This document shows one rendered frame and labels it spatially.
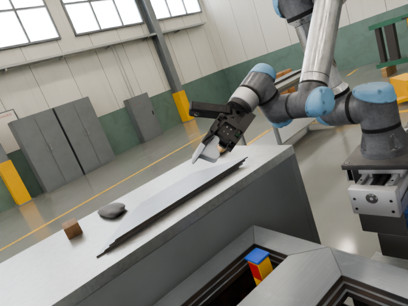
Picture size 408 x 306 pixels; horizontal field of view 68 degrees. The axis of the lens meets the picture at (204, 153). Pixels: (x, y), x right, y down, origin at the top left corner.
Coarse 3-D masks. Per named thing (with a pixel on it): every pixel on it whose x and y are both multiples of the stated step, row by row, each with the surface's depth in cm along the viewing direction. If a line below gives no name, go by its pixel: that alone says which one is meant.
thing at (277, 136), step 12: (300, 72) 490; (276, 84) 449; (288, 84) 426; (300, 120) 499; (312, 120) 474; (276, 132) 407; (288, 132) 456; (252, 144) 463; (264, 144) 441; (276, 144) 422
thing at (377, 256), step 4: (376, 252) 111; (376, 256) 109; (380, 256) 109; (384, 256) 108; (388, 256) 107; (376, 260) 107; (380, 260) 107; (384, 260) 106; (388, 260) 106; (392, 260) 105; (396, 260) 104; (400, 260) 104; (404, 260) 103; (392, 264) 104; (396, 264) 103; (400, 264) 102; (404, 264) 102; (404, 268) 100
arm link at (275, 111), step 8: (280, 96) 88; (264, 104) 89; (272, 104) 88; (280, 104) 86; (264, 112) 91; (272, 112) 89; (280, 112) 87; (272, 120) 92; (280, 120) 91; (288, 120) 91
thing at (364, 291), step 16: (240, 256) 106; (272, 256) 103; (224, 272) 102; (240, 272) 104; (208, 288) 98; (224, 288) 100; (336, 288) 81; (352, 288) 80; (368, 288) 77; (192, 304) 94; (320, 304) 77; (336, 304) 78; (368, 304) 77; (384, 304) 74; (400, 304) 70
